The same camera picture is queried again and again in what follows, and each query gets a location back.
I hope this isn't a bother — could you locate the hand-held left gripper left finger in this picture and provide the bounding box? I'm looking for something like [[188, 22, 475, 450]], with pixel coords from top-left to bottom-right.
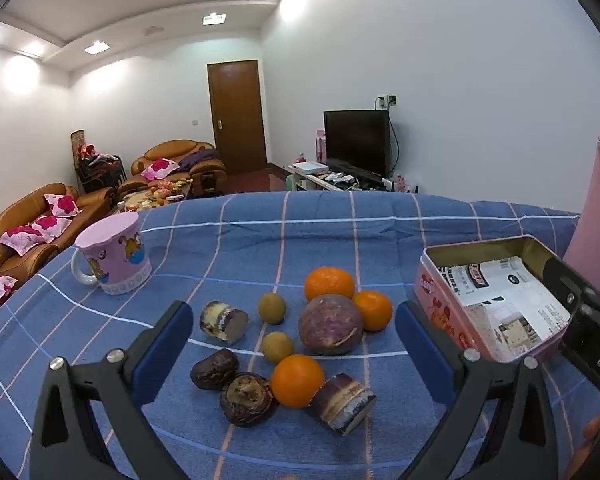
[[27, 301, 194, 480]]

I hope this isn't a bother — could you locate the purple passion fruit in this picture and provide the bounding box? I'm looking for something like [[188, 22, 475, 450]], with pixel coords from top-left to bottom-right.
[[298, 294, 365, 357]]

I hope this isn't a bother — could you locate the purple blanket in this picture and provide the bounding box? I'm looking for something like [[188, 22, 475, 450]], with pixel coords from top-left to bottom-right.
[[177, 147, 216, 171]]

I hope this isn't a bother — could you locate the black television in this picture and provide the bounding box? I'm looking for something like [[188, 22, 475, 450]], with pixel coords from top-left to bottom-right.
[[323, 109, 392, 178]]

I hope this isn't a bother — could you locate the brown leather armchair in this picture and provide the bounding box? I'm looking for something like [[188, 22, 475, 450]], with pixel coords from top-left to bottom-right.
[[130, 139, 227, 196]]

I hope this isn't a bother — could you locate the person's right hand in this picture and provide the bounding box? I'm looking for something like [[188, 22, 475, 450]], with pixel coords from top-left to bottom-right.
[[569, 407, 600, 480]]

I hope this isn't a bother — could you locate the pink cartoon mug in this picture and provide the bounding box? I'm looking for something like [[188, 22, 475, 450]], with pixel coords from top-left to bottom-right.
[[71, 211, 152, 296]]

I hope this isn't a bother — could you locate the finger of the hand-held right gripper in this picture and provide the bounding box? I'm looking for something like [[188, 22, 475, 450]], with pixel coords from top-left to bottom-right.
[[543, 258, 600, 314]]

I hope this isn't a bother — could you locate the black rack with clothes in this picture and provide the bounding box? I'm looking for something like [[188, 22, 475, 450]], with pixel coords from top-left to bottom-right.
[[75, 152, 127, 193]]

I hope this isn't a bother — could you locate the pink tin box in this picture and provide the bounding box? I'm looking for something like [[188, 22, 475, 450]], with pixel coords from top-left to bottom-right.
[[414, 235, 588, 363]]

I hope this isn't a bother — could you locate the white television stand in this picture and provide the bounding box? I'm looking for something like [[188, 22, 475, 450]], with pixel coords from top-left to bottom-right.
[[285, 162, 396, 193]]

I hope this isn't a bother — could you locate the dark water chestnut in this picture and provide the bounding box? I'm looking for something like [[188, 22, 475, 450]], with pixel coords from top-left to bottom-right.
[[190, 348, 240, 391], [219, 372, 274, 428]]

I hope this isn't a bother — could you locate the brown longan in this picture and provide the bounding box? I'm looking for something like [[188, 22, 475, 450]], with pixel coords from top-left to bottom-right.
[[258, 293, 286, 325], [261, 331, 295, 364]]

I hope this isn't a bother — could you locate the brown wooden door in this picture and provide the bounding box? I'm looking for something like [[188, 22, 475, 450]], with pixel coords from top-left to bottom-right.
[[207, 60, 269, 176]]

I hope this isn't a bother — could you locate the orange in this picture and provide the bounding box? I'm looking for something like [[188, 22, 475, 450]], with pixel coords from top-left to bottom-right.
[[270, 354, 326, 408], [352, 291, 394, 332], [305, 266, 356, 303]]

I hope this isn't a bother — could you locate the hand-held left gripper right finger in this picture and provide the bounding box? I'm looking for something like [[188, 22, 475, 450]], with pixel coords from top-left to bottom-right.
[[396, 301, 558, 480]]

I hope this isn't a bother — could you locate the cluttered coffee table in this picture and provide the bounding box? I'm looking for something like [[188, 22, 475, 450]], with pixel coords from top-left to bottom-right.
[[115, 177, 193, 216]]

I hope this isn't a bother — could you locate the blue plaid cloth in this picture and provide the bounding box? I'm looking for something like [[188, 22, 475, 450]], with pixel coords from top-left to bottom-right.
[[0, 191, 600, 480]]

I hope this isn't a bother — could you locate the printed paper sheet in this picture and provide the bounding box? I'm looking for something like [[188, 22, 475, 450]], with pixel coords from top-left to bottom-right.
[[437, 256, 572, 348]]

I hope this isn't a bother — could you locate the brown leather sofa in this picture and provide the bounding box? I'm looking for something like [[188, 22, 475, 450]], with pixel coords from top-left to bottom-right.
[[0, 182, 116, 291]]

